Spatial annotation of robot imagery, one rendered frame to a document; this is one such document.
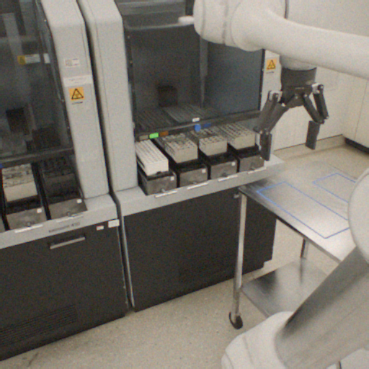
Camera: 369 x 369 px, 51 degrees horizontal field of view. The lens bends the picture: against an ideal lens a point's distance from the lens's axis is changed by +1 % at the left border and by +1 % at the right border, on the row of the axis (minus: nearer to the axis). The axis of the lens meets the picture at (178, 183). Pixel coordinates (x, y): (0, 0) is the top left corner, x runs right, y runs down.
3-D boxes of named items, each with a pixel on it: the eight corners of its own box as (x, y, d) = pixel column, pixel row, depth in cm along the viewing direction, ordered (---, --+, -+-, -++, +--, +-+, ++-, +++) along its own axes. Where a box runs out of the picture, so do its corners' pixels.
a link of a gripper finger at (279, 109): (300, 96, 87) (296, 94, 86) (269, 138, 89) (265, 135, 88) (289, 92, 90) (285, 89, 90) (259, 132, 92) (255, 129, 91)
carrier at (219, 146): (225, 150, 184) (225, 138, 181) (227, 151, 182) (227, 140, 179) (202, 154, 180) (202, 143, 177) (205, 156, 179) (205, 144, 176)
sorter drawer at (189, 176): (132, 133, 226) (131, 119, 221) (155, 130, 231) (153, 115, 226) (184, 192, 168) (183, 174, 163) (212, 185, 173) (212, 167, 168)
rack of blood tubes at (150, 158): (127, 150, 190) (125, 139, 187) (146, 147, 194) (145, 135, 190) (147, 177, 167) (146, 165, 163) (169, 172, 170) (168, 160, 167)
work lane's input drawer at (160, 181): (107, 138, 221) (105, 124, 216) (130, 134, 226) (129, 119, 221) (150, 201, 163) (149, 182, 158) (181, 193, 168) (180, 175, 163)
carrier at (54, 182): (76, 183, 161) (73, 171, 158) (76, 185, 159) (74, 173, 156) (47, 189, 157) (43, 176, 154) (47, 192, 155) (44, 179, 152)
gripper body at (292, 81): (294, 72, 81) (289, 114, 86) (326, 66, 84) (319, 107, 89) (272, 64, 87) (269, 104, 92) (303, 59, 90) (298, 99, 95)
